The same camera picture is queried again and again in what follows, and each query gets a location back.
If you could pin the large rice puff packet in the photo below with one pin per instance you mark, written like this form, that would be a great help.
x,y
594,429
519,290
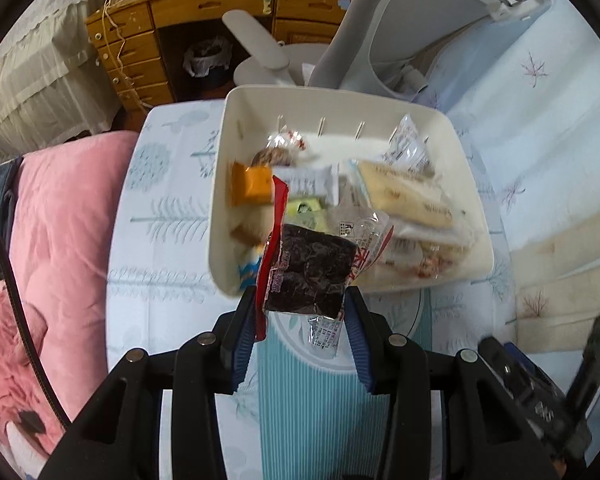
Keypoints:
x,y
430,255

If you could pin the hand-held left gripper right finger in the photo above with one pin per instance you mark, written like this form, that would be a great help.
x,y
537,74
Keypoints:
x,y
360,350

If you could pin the blue and white snack packet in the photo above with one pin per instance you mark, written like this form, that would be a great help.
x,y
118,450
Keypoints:
x,y
247,270

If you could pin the bin with black bag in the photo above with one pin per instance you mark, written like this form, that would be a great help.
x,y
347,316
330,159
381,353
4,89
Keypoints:
x,y
207,57

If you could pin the wooden desk with drawers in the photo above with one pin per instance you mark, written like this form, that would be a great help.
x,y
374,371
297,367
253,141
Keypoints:
x,y
180,15

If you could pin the tree print tablecloth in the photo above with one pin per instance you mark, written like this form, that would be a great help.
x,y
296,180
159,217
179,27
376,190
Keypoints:
x,y
160,260

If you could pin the grey office chair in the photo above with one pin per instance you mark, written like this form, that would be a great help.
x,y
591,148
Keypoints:
x,y
360,35

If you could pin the clear pastry packet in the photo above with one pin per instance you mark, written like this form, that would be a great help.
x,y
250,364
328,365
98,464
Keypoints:
x,y
405,195

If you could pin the dark cake packet red edge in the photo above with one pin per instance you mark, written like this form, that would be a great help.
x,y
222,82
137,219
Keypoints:
x,y
305,270

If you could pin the green snack packet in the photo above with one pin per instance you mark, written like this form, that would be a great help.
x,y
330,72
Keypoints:
x,y
305,209

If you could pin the orange snack packet with barcode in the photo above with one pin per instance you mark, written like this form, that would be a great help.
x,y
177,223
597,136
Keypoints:
x,y
252,185

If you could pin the pink blanket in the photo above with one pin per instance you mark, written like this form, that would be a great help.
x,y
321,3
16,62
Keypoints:
x,y
65,210

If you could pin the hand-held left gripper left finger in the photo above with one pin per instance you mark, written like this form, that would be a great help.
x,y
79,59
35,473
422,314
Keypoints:
x,y
242,355

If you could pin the teal striped table mat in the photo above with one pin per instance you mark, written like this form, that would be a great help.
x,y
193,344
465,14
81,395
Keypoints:
x,y
305,425

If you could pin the nut bar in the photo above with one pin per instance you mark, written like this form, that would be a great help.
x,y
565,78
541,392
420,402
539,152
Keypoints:
x,y
275,156

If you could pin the white plastic storage bin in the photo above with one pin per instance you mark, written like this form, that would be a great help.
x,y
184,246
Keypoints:
x,y
330,105

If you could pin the crumpled pink cloth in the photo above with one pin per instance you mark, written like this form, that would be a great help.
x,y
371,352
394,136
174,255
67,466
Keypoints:
x,y
10,350

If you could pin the white lace cover cloth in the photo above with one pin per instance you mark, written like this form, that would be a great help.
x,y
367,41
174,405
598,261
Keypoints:
x,y
45,75

